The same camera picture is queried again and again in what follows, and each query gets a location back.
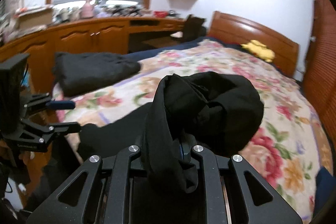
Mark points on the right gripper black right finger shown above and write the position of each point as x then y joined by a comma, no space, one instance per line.
230,190

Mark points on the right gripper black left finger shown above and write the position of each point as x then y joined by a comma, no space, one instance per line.
101,190

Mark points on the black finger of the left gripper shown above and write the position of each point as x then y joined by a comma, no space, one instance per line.
42,102
37,138

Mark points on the black coat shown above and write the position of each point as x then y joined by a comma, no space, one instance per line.
221,112

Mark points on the folded dark grey garment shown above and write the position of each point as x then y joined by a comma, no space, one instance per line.
82,73

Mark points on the floral bed blanket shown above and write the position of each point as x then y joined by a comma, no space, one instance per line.
288,149

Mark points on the navy blue garment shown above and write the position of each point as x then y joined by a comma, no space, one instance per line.
325,185

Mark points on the wooden desk cabinet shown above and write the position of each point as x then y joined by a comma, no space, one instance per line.
94,35

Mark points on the pink bottle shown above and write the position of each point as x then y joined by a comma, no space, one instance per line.
87,10

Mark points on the wooden louvered wardrobe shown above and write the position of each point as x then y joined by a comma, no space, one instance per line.
319,79

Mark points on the red basket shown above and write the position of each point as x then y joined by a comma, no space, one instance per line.
160,14

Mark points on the yellow plush toy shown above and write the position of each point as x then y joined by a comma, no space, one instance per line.
260,50

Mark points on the wooden headboard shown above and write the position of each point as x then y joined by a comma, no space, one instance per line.
237,30

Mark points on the dark wooden chair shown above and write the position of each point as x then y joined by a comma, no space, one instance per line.
193,28

